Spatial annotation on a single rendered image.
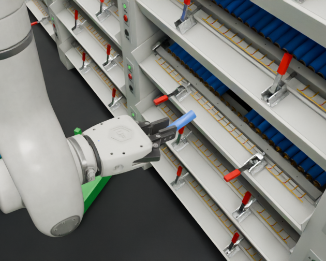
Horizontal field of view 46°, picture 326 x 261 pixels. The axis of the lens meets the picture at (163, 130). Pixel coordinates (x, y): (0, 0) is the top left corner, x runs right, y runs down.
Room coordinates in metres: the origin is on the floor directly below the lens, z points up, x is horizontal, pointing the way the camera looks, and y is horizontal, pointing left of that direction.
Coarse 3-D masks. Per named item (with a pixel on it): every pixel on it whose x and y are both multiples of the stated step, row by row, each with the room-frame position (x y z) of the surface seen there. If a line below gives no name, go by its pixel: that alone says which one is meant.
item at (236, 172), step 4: (248, 164) 0.49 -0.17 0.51; (252, 164) 0.49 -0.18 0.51; (240, 168) 0.48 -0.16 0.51; (244, 168) 0.48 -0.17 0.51; (248, 168) 0.48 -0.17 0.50; (232, 172) 0.47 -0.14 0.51; (236, 172) 0.47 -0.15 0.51; (240, 172) 0.47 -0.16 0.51; (224, 176) 0.46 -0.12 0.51; (228, 176) 0.46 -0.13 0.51; (232, 176) 0.46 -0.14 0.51; (236, 176) 0.46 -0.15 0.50; (228, 180) 0.45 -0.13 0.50
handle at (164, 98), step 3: (177, 90) 0.72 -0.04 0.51; (171, 93) 0.71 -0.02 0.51; (174, 93) 0.71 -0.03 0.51; (177, 93) 0.71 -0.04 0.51; (162, 96) 0.70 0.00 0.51; (165, 96) 0.70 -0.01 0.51; (168, 96) 0.70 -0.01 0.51; (171, 96) 0.70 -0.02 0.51; (156, 99) 0.69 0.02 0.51; (159, 99) 0.69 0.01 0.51; (162, 99) 0.69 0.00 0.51; (165, 99) 0.69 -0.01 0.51; (156, 102) 0.68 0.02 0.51; (159, 102) 0.68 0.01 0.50
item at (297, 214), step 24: (144, 48) 0.87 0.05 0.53; (144, 72) 0.85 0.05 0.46; (216, 96) 0.69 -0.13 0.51; (192, 120) 0.65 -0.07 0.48; (216, 120) 0.63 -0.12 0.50; (216, 144) 0.57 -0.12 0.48; (240, 144) 0.56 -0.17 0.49; (264, 168) 0.49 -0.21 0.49; (264, 192) 0.44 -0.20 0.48; (288, 192) 0.43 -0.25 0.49; (288, 216) 0.39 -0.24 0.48
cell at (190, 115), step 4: (188, 112) 0.55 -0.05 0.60; (192, 112) 0.55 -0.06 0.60; (184, 116) 0.54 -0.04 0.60; (188, 116) 0.54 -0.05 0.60; (192, 116) 0.54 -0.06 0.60; (196, 116) 0.54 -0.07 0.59; (176, 120) 0.53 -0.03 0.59; (180, 120) 0.53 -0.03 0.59; (184, 120) 0.53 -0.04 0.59; (188, 120) 0.53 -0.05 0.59; (172, 124) 0.53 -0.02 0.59; (176, 124) 0.52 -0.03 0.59; (180, 124) 0.53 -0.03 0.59; (184, 124) 0.53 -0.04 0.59; (180, 128) 0.52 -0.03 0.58
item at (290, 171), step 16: (160, 48) 0.87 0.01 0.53; (176, 64) 0.80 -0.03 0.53; (176, 80) 0.76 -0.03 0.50; (192, 80) 0.73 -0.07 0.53; (192, 96) 0.70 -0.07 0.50; (208, 96) 0.68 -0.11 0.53; (224, 112) 0.62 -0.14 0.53; (240, 128) 0.58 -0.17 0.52; (256, 144) 0.53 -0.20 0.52; (272, 160) 0.49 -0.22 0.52; (288, 176) 0.46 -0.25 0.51; (304, 192) 0.42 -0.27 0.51; (320, 192) 0.41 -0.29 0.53
